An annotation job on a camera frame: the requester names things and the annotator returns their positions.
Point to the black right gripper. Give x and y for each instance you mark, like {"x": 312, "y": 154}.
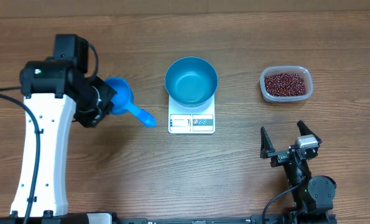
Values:
{"x": 282, "y": 157}

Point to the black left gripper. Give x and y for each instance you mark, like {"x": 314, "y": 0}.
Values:
{"x": 89, "y": 119}

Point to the blue plastic measuring scoop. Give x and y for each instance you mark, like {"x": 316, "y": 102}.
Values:
{"x": 123, "y": 101}

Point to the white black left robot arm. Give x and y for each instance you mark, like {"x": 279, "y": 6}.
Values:
{"x": 56, "y": 92}

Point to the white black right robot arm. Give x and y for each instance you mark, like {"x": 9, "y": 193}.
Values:
{"x": 313, "y": 195}

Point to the white digital kitchen scale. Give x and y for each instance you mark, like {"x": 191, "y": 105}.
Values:
{"x": 196, "y": 120}

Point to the teal plastic bowl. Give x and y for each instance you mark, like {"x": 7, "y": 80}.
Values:
{"x": 191, "y": 81}

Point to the red adzuki beans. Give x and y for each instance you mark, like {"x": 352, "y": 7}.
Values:
{"x": 285, "y": 84}

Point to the clear plastic container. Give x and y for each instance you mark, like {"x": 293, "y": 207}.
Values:
{"x": 303, "y": 72}

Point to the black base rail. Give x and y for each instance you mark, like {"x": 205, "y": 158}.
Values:
{"x": 197, "y": 221}

